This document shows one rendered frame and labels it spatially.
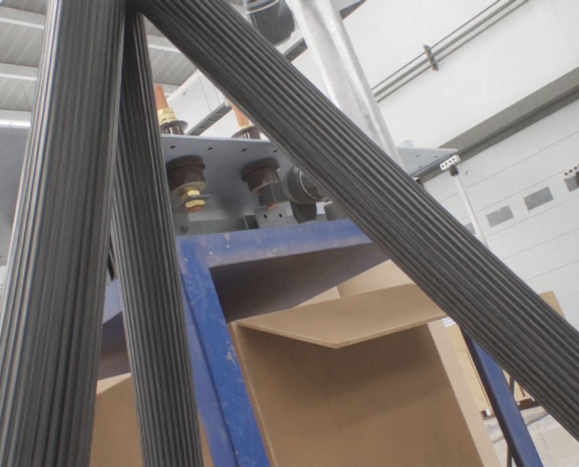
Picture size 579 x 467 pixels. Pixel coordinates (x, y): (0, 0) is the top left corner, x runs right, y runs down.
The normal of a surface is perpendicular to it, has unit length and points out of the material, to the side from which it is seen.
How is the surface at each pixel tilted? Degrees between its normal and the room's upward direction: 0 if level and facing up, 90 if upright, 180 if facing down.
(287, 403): 90
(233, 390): 90
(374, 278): 90
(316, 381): 90
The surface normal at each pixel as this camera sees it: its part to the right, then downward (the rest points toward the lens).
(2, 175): 0.32, 0.92
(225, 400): 0.60, -0.39
